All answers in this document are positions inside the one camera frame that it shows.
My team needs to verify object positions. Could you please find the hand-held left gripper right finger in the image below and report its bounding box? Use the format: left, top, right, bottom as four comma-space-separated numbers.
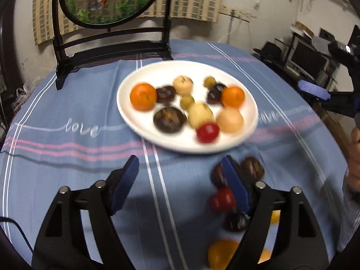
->
221, 155, 329, 270

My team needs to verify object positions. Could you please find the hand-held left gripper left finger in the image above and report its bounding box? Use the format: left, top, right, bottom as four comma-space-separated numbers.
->
31, 155, 140, 270

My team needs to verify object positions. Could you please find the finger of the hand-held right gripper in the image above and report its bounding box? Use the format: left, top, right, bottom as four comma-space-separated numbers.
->
297, 79, 360, 117

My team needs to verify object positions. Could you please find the red round fruit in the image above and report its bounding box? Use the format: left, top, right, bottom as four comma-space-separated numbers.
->
196, 122, 220, 144
209, 186, 237, 213

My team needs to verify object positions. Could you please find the pale peach fruit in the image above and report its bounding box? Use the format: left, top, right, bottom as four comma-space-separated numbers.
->
216, 107, 244, 133

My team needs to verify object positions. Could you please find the orange tangerine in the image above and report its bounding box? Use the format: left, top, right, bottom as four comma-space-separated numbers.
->
129, 82, 157, 112
221, 86, 246, 109

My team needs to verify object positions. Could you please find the beige round fruit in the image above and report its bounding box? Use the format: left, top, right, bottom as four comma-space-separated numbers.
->
172, 75, 194, 95
187, 102, 215, 128

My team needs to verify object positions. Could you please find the white oval plate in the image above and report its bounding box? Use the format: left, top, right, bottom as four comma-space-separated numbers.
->
116, 60, 259, 155

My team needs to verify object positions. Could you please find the person's right hand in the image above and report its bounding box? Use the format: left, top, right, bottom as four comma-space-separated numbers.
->
348, 126, 360, 192

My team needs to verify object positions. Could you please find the dark computer monitor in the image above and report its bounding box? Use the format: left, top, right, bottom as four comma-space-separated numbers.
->
287, 38, 329, 79

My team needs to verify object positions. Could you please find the blue striped tablecloth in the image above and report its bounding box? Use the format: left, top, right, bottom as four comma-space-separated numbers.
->
0, 39, 349, 270

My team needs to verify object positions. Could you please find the orange-yellow fruit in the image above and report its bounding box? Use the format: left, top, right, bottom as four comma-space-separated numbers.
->
207, 239, 240, 270

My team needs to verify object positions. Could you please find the large dark brown fruit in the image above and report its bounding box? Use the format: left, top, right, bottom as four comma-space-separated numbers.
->
153, 106, 188, 133

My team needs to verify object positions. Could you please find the round goldfish screen on stand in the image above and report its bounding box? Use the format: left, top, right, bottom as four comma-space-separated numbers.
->
52, 0, 173, 90

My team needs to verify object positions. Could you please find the thin black cable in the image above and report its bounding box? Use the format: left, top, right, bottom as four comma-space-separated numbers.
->
0, 216, 36, 258

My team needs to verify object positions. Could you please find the woven beige wall mat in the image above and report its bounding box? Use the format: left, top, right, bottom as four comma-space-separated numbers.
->
32, 0, 227, 45

